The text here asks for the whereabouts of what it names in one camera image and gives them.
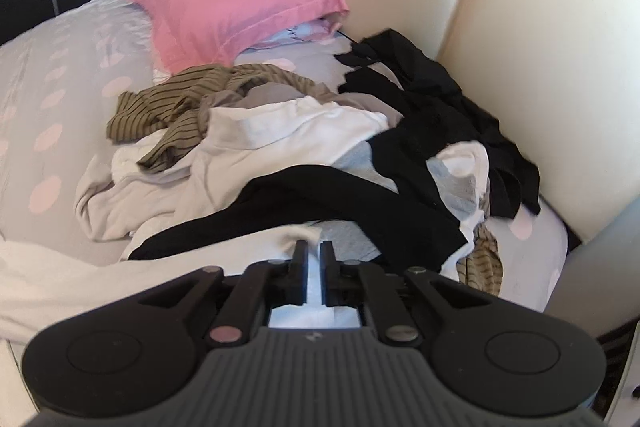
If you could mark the cream padded headboard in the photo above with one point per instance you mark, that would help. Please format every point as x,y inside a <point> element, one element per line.
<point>530,57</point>

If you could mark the black crumpled garment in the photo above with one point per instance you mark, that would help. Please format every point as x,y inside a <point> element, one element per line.
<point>440,97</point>

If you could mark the polka dot bed sheet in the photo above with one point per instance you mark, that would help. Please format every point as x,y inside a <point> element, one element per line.
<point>55,107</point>

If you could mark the olive striped garment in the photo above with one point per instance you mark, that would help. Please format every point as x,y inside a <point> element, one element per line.
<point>482,262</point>

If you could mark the white shirt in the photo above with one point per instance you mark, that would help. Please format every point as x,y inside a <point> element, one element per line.
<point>100,272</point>

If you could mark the black long garment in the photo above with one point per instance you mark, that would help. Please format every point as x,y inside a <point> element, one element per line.
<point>310,202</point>

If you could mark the white printed pillow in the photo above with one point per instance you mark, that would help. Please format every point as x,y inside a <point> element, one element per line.
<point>305,32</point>

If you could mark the pink pillow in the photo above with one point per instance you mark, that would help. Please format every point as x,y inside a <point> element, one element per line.
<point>220,2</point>

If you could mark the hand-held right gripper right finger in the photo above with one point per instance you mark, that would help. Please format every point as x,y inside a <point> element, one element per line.
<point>327,274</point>

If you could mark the white and grey garment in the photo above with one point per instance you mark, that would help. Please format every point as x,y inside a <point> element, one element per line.
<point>462,177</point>

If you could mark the olive striped shirt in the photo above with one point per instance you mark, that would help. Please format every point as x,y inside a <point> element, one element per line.
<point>170,107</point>

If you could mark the cream sweatshirt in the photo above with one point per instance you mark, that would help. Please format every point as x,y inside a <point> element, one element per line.
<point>260,142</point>

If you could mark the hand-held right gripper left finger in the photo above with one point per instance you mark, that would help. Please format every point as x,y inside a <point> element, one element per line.
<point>299,274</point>

